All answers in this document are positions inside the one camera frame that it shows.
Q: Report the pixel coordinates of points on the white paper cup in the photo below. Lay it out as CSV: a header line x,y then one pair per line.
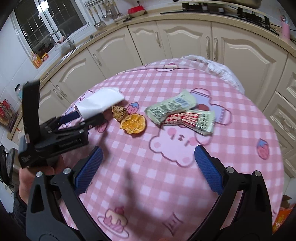
x,y
101,102

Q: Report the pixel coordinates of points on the sliding window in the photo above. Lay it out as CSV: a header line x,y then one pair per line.
x,y
46,18

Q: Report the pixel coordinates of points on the pink utensil holder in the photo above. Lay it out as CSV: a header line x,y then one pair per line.
x,y
285,29

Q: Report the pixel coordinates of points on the small pink cloth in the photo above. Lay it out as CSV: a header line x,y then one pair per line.
x,y
61,39

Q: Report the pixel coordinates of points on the yellow bottle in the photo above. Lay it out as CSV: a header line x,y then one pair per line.
x,y
37,60

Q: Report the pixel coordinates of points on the cream base cabinets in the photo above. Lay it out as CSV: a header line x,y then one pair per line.
x,y
185,41

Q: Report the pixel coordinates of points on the metal faucet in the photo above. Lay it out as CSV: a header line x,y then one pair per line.
x,y
69,41

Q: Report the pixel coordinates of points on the dried orange slice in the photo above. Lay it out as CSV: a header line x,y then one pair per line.
x,y
134,124

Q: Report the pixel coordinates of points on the black glass gas stove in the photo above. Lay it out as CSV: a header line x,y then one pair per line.
x,y
231,14

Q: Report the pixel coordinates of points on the person's left forearm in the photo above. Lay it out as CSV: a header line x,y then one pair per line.
x,y
19,213

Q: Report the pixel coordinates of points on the red bowl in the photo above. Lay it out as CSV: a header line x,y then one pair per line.
x,y
136,11

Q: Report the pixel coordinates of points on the green snack packet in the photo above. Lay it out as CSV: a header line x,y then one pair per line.
x,y
171,106

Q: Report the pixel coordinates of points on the white plastic bag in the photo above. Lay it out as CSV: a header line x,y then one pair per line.
x,y
222,69

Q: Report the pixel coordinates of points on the orange plastic bag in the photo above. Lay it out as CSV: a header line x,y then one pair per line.
x,y
281,217

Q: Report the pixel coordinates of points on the pink checked tablecloth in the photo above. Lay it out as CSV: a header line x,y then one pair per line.
x,y
143,162

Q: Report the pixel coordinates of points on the dried brown fruit piece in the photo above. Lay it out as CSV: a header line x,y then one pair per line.
x,y
119,113

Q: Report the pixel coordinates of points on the clear jar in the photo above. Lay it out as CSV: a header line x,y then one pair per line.
x,y
18,91

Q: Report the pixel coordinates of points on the red patterned snack packet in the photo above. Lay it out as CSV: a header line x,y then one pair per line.
x,y
194,119

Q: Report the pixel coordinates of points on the person's left hand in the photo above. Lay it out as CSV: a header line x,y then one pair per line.
x,y
25,183

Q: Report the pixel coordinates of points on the cardboard box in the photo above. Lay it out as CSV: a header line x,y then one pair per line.
x,y
286,200

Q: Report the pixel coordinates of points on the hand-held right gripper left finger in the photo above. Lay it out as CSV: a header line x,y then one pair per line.
x,y
89,171

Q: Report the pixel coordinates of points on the metal utensil rail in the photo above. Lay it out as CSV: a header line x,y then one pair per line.
x,y
96,3

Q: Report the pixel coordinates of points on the row of hanging kitchen utensils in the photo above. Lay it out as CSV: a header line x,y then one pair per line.
x,y
104,16

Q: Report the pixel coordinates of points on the small red box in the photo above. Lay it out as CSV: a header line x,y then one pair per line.
x,y
45,57

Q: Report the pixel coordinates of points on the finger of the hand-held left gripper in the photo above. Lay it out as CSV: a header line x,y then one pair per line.
x,y
69,118
92,121

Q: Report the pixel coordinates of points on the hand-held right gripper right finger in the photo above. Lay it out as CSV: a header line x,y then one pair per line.
x,y
208,171

